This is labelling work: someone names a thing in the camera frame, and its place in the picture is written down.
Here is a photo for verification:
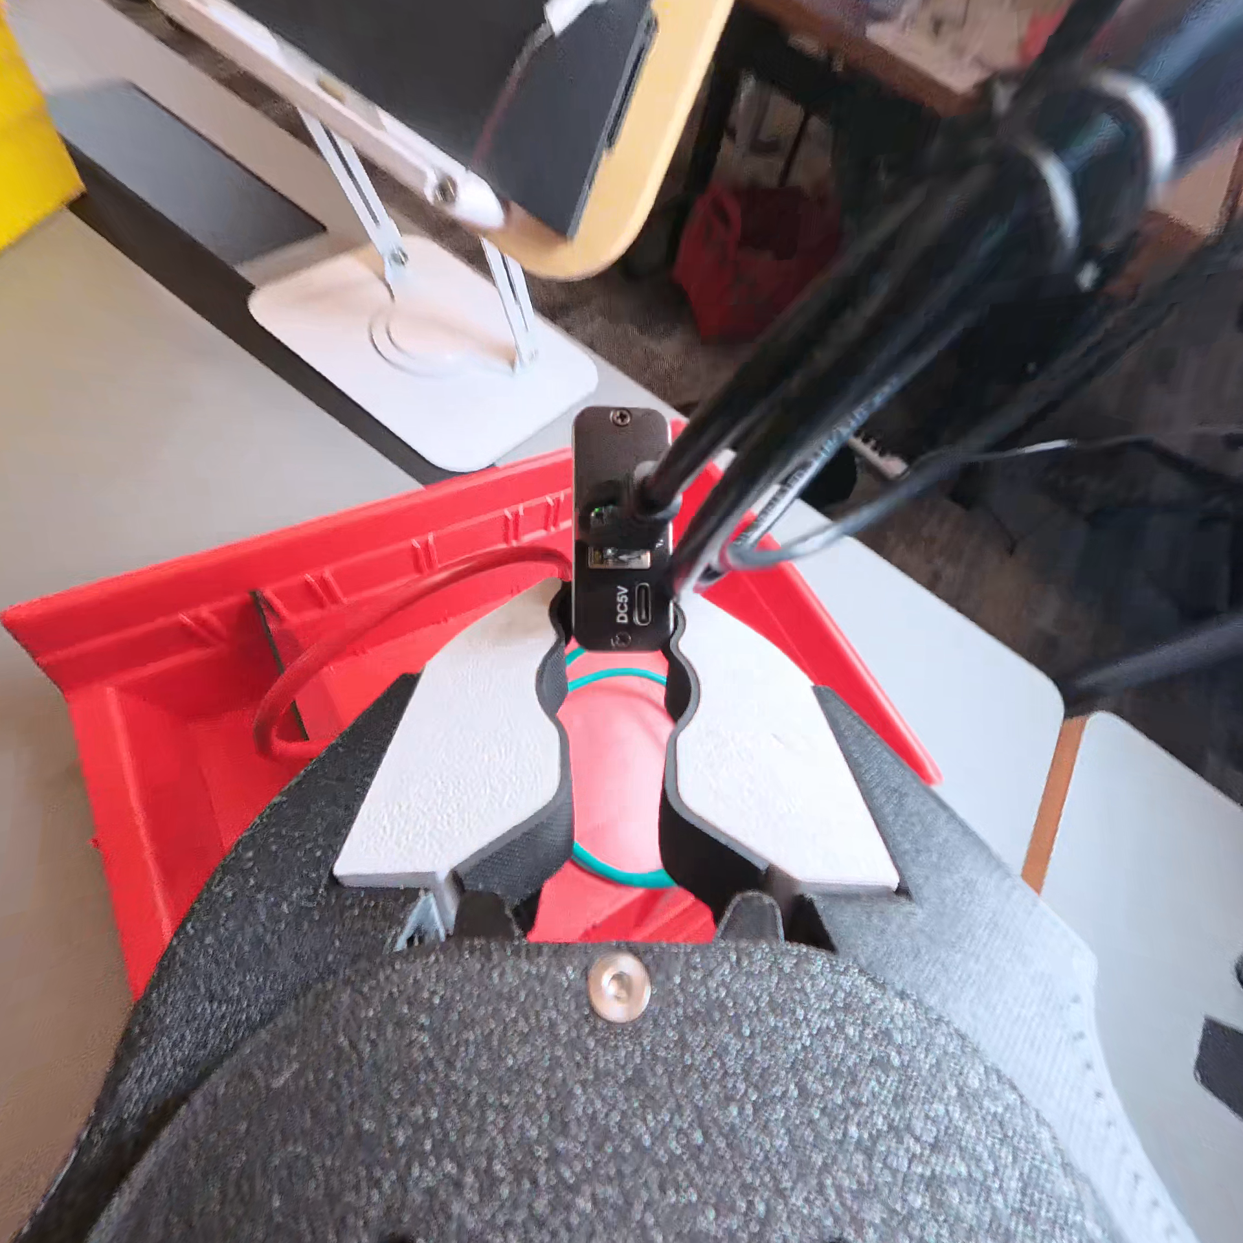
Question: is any black ethernet cable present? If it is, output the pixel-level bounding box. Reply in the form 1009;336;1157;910
621;0;1243;600

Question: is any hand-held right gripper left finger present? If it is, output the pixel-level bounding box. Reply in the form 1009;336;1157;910
332;581;576;919

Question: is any red ethernet cable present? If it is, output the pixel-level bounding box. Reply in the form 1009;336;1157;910
255;550;576;764

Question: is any green ethernet cable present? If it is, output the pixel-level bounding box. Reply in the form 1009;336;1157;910
563;644;679;890

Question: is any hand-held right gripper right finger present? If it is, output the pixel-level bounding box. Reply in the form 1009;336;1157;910
659;596;899;919

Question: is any white metal stand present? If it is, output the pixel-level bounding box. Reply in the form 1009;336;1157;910
154;0;599;477

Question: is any yellow storage bin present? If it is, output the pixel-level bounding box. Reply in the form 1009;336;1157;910
0;0;85;255

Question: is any red tote bag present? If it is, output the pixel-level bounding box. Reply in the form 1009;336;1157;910
677;186;838;341

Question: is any red storage bin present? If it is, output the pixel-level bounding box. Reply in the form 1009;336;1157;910
0;419;942;1000

